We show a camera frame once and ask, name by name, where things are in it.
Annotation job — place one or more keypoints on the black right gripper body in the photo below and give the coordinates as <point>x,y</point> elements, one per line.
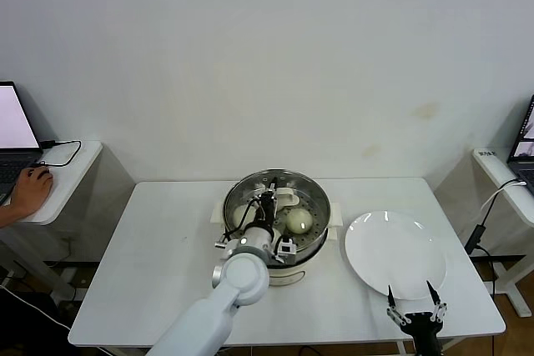
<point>425,331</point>

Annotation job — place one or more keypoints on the white round plate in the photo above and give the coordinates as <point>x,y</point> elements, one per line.
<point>388,247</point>

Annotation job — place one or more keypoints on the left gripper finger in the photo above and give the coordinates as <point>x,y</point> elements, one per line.
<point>273,189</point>
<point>265,199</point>

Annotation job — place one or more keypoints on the stainless steel steamer basket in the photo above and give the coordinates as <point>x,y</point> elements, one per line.
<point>338,216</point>

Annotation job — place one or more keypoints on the cream electric cooker base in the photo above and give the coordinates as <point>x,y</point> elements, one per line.
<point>292,274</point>

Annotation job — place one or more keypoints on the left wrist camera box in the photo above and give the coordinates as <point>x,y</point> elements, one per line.
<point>285,247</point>

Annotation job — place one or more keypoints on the white side table with mouse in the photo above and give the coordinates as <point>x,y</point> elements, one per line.
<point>75,172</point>

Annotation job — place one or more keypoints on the white side table with label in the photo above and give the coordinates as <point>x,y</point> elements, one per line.
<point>490,168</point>

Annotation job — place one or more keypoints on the white steamed baozi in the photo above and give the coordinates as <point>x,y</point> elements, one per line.
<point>238,215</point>
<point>298,220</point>

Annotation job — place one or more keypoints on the black computer mouse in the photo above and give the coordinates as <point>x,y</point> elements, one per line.
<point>41,171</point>

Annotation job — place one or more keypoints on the black laptop beside person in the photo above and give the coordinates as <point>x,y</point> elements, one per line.
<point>12,122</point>

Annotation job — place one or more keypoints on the person's bare hand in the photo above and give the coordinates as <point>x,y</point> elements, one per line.
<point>31,195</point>

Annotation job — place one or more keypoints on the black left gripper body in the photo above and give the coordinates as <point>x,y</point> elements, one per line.
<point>267,214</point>

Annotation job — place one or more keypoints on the person's bare forearm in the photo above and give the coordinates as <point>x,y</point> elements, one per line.
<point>6,216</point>

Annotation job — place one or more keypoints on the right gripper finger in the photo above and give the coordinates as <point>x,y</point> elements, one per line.
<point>440,310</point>
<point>396,312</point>

